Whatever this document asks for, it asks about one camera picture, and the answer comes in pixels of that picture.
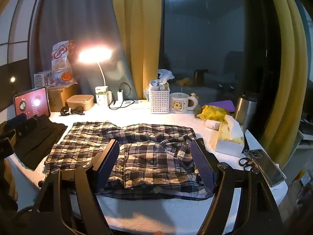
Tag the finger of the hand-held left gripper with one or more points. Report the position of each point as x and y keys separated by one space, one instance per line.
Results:
x=17 y=122

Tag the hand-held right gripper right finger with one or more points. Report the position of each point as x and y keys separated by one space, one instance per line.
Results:
x=201 y=162

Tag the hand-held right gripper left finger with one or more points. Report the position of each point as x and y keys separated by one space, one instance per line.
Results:
x=108 y=162

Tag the plaid checked shirt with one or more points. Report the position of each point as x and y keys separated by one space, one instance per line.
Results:
x=146 y=156

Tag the tablet with red screen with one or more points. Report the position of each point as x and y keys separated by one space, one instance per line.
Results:
x=31 y=102

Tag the black folded cloth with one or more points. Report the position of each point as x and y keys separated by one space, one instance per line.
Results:
x=41 y=142

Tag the yellow tissue box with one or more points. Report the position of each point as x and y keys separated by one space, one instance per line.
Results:
x=227 y=139

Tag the white tube bottle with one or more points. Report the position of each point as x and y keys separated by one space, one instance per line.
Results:
x=212 y=124

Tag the black scissors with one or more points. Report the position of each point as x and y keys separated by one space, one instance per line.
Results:
x=247 y=162

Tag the brown cardboard box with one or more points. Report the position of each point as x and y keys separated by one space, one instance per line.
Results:
x=58 y=98

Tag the small colourful printed box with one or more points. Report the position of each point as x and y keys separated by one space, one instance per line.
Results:
x=42 y=79

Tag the yellow printed packet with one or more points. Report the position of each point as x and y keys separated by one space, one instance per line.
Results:
x=215 y=113

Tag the grey green ball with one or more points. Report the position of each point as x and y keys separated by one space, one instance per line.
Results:
x=198 y=110

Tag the purple cloth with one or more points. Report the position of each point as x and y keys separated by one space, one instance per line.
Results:
x=220 y=104

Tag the white mug with bear print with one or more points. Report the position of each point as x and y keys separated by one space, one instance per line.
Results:
x=178 y=104

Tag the white power strip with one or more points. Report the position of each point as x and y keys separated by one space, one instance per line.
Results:
x=137 y=104

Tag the brown lidded food container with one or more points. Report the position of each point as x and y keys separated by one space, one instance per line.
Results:
x=80 y=102

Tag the smartphone in clear case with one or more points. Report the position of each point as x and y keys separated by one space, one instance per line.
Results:
x=267 y=167

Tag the white green small carton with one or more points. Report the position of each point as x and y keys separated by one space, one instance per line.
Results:
x=101 y=96

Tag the stainless steel thermos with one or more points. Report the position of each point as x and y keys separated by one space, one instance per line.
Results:
x=245 y=112

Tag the white charger plug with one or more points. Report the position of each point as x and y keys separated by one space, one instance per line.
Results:
x=120 y=95

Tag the white plastic basket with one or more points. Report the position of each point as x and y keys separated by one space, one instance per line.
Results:
x=159 y=101

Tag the colourful snack bag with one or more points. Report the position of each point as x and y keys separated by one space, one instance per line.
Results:
x=61 y=61

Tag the blue white rolled packet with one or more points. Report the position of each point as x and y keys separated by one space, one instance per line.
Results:
x=154 y=83

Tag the white plastic bag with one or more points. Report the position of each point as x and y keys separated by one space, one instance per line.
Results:
x=166 y=74

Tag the white desk lamp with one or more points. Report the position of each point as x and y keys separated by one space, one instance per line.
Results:
x=95 y=53

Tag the grey curtain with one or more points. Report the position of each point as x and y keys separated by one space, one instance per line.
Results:
x=78 y=17

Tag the yellow curtain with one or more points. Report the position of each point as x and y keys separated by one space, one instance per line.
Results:
x=286 y=66
x=139 y=34

